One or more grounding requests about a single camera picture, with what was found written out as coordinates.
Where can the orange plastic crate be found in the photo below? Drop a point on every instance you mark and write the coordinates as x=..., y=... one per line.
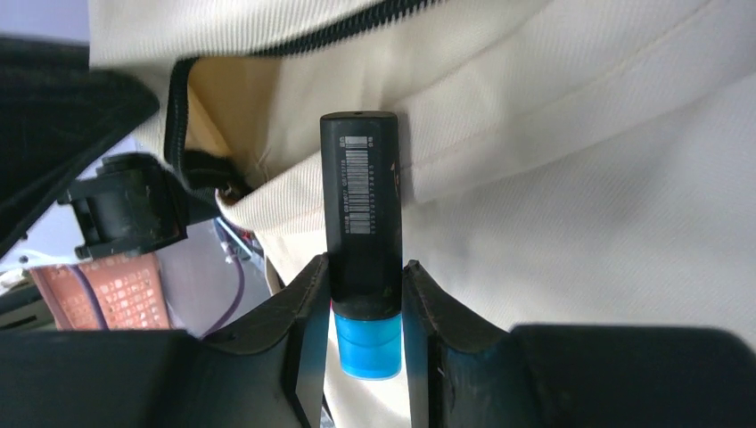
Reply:
x=128, y=291

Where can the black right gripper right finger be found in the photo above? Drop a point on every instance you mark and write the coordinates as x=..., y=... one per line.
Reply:
x=463, y=371

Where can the black blue highlighter marker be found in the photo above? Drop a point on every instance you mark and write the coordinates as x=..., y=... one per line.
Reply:
x=361, y=170

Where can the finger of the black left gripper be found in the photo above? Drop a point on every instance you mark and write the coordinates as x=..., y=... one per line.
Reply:
x=57, y=117

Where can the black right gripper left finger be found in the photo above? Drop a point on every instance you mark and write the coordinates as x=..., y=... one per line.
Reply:
x=266, y=369

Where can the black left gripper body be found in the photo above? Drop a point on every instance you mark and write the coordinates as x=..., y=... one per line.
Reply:
x=132, y=206

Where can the cream canvas backpack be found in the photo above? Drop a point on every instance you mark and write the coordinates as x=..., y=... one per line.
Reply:
x=570, y=162

